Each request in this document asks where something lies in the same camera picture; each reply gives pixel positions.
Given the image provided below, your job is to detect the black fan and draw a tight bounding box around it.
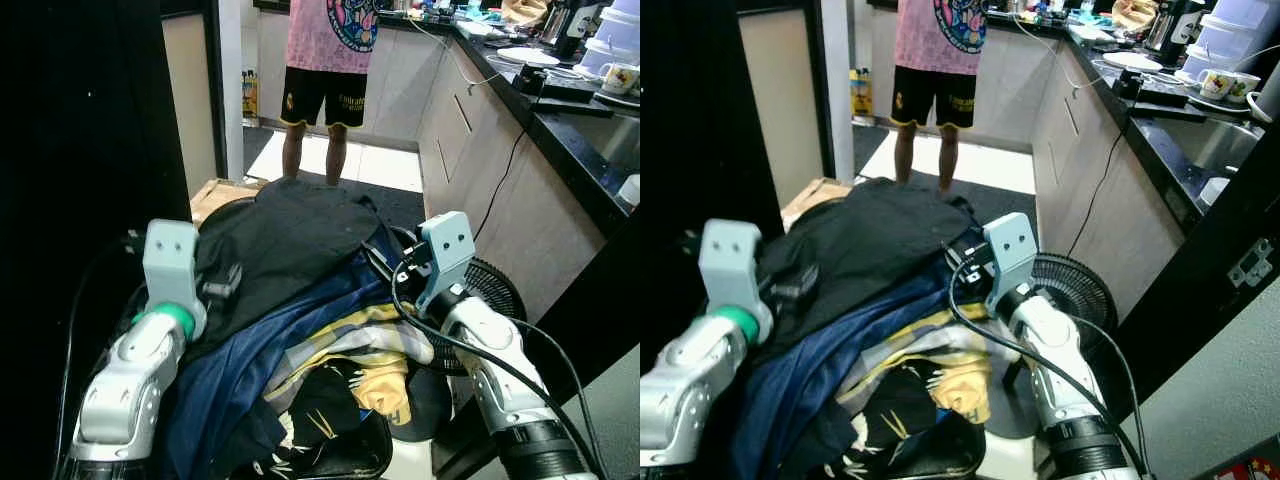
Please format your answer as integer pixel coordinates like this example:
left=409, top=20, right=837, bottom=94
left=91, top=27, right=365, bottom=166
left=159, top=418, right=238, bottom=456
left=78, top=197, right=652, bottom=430
left=1000, top=252, right=1120, bottom=386
left=395, top=257, right=528, bottom=379

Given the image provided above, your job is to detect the brown cardboard box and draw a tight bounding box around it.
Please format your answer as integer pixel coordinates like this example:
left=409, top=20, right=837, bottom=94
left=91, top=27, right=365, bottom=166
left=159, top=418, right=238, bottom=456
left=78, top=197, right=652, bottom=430
left=780, top=177, right=856, bottom=229
left=190, top=178, right=266, bottom=227

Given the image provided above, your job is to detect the yellow white striped garment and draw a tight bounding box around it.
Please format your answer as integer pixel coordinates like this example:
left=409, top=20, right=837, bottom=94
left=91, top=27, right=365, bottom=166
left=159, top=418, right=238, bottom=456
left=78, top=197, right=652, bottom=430
left=262, top=300, right=438, bottom=401
left=835, top=300, right=1006, bottom=401

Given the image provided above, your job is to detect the navy blue garment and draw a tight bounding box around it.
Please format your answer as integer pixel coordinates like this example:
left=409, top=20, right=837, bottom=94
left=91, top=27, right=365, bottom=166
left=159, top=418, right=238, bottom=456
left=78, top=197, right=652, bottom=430
left=160, top=235, right=406, bottom=480
left=730, top=240, right=976, bottom=480

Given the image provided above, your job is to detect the beige kitchen cabinet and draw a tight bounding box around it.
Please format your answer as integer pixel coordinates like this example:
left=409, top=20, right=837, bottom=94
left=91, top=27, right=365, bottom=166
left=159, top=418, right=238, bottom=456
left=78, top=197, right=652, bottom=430
left=255, top=10, right=611, bottom=327
left=870, top=10, right=1187, bottom=323

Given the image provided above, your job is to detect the tan cloth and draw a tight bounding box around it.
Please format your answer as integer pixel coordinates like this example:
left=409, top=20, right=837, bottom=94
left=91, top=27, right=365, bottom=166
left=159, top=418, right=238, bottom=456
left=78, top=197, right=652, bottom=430
left=929, top=361, right=992, bottom=425
left=352, top=364, right=414, bottom=427

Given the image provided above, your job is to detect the black printed garment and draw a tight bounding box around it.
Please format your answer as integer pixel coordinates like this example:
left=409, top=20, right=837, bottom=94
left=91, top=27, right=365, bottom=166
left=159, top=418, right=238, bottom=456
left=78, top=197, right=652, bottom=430
left=262, top=358, right=403, bottom=473
left=838, top=358, right=963, bottom=473

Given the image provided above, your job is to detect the black tall cabinet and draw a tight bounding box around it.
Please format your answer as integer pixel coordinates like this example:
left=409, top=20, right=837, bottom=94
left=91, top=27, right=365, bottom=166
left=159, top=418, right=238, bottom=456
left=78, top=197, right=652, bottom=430
left=640, top=0, right=837, bottom=246
left=0, top=0, right=227, bottom=336

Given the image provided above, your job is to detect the black kitchen counter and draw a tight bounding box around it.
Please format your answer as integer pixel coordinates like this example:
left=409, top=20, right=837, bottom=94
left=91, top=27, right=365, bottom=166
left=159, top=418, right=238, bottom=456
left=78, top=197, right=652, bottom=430
left=865, top=0, right=1280, bottom=237
left=252, top=0, right=641, bottom=241

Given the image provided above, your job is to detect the person in pink shirt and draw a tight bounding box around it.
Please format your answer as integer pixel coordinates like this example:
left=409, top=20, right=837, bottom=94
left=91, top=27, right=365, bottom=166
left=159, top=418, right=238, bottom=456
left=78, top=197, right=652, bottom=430
left=889, top=0, right=989, bottom=193
left=279, top=0, right=382, bottom=188

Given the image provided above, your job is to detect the stainless steel sink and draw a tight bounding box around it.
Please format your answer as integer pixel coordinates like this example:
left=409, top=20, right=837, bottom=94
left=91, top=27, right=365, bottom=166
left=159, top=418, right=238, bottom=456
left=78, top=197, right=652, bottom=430
left=1158, top=113, right=1273, bottom=206
left=578, top=113, right=641, bottom=179

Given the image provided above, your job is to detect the black flat appliance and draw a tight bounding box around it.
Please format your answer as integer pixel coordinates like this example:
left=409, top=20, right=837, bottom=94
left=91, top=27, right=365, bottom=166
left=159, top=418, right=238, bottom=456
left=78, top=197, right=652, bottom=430
left=1108, top=68, right=1213, bottom=123
left=508, top=65, right=616, bottom=119

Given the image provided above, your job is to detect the white plate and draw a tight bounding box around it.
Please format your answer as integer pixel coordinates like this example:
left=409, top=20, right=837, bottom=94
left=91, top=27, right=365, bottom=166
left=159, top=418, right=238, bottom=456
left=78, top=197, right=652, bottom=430
left=496, top=47, right=562, bottom=69
left=1102, top=51, right=1165, bottom=73

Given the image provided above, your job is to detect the metal door latch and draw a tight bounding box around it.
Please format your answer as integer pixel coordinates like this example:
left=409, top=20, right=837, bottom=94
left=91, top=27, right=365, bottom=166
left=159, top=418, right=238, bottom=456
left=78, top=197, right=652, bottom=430
left=1227, top=237, right=1277, bottom=292

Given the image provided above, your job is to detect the stack of white containers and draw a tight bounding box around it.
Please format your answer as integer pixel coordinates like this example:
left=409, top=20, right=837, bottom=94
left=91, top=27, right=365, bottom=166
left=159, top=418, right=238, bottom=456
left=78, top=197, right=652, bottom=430
left=578, top=0, right=641, bottom=81
left=1193, top=0, right=1280, bottom=87

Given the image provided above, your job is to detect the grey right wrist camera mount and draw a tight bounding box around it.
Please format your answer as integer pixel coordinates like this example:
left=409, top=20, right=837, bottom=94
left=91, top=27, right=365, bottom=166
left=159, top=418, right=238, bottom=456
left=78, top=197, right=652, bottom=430
left=982, top=211, right=1040, bottom=307
left=414, top=211, right=477, bottom=313

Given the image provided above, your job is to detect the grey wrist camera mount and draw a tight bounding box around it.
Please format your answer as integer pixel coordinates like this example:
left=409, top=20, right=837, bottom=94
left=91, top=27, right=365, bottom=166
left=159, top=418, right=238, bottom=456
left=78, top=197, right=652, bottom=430
left=697, top=218, right=773, bottom=336
left=142, top=218, right=207, bottom=333
left=414, top=211, right=477, bottom=313
left=982, top=211, right=1040, bottom=307

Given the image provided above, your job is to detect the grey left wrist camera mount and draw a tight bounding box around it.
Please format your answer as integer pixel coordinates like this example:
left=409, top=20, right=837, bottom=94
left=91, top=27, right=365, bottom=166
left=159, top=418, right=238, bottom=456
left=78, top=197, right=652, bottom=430
left=142, top=218, right=207, bottom=333
left=697, top=218, right=773, bottom=336

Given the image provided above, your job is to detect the black power cord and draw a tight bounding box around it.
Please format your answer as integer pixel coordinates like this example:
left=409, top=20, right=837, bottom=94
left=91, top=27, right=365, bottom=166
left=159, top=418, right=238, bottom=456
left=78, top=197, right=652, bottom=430
left=1066, top=130, right=1129, bottom=259
left=473, top=128, right=528, bottom=243

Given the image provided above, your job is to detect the white power cord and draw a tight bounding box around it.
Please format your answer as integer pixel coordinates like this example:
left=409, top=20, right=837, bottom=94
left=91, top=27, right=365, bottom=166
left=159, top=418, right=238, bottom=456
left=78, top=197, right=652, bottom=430
left=1010, top=15, right=1101, bottom=96
left=408, top=18, right=503, bottom=93

